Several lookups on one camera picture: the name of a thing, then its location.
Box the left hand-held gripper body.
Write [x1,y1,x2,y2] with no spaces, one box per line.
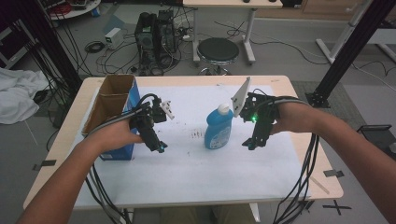
[129,95,176,131]

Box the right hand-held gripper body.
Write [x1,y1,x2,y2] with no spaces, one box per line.
[231,77,280,133]

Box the blue detergent bottle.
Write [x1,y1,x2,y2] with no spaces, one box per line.
[204,103,235,150]

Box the blue cardboard box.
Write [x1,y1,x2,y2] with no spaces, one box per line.
[81,74,143,161]

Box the person's right hand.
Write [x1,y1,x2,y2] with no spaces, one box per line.
[271,101,318,136]

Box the person's left hand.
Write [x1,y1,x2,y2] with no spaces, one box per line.
[88,117,145,154]

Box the white table mat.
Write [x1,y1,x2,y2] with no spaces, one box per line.
[73,84,312,209]

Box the black round stool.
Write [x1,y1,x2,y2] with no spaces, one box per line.
[196,36,241,77]

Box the white table leg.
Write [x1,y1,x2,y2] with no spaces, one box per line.
[248,203,262,223]

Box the black computer tower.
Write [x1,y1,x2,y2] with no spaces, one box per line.
[134,11,161,77]
[157,9,179,54]

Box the thin wooden stick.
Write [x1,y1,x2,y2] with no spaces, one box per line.
[310,175,331,195]

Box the black tape strip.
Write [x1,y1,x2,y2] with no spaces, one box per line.
[322,169,345,179]
[32,159,58,172]

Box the small white box device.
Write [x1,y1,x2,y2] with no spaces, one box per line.
[104,27,125,50]

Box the black tape cross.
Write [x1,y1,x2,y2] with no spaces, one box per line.
[321,199,353,217]

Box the black flat device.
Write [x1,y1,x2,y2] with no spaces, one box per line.
[356,124,393,133]

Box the white desk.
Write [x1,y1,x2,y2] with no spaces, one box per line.
[182,0,284,66]

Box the round white table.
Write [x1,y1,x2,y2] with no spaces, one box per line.
[46,0,102,21]

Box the white cloth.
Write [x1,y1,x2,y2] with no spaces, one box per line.
[0,67,50,125]

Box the left gripper cable bundle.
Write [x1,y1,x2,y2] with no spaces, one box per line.
[84,92,157,224]

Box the gripper cable bundle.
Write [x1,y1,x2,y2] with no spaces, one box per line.
[253,88,321,224]
[84,92,157,224]

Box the right gripper cable bundle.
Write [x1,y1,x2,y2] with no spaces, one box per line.
[253,88,321,224]

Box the coiled black cable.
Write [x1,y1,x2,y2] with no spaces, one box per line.
[84,40,106,54]

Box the black metal post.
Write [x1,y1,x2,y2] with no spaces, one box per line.
[12,0,83,91]
[306,0,396,109]

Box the white metal stand frame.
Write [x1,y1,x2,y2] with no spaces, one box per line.
[316,0,396,64]

